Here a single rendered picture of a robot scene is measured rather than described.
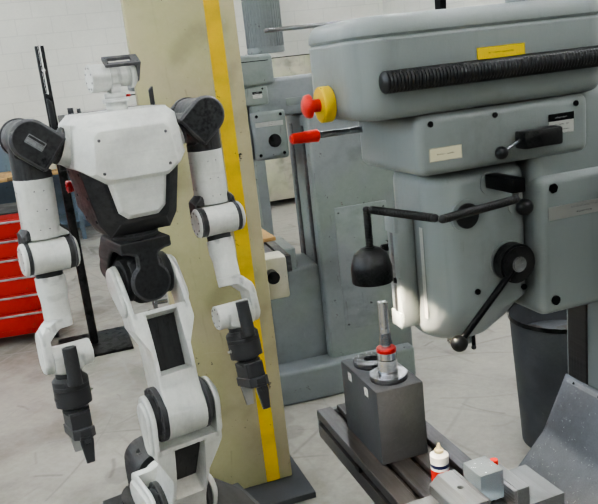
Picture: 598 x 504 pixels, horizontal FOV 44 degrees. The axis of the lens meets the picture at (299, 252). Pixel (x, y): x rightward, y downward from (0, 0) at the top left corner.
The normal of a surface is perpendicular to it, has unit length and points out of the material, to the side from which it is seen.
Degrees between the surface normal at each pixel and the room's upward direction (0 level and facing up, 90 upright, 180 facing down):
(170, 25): 90
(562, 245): 90
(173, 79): 90
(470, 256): 90
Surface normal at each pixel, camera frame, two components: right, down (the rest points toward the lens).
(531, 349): -0.77, 0.29
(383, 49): 0.04, 0.25
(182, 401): 0.42, -0.25
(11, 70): 0.33, 0.20
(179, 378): 0.48, -0.02
